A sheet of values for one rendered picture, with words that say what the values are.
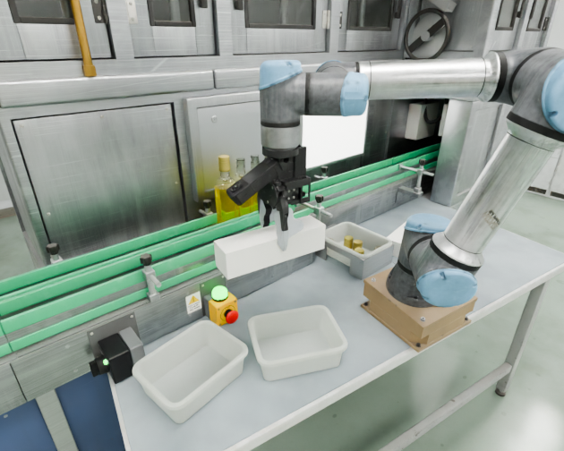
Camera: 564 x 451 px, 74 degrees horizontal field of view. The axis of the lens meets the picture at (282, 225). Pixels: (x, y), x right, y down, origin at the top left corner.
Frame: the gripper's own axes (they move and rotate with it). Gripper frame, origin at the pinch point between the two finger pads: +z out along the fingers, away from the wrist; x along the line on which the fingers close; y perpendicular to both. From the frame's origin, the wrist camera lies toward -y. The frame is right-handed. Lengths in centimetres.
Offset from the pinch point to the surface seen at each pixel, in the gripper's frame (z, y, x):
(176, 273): 17.5, -15.4, 24.9
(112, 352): 25.7, -35.0, 13.4
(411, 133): 6, 127, 73
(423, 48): -35, 116, 64
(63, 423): 45, -49, 18
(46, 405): 38, -51, 17
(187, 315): 30.7, -14.6, 22.9
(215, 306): 26.7, -8.1, 17.7
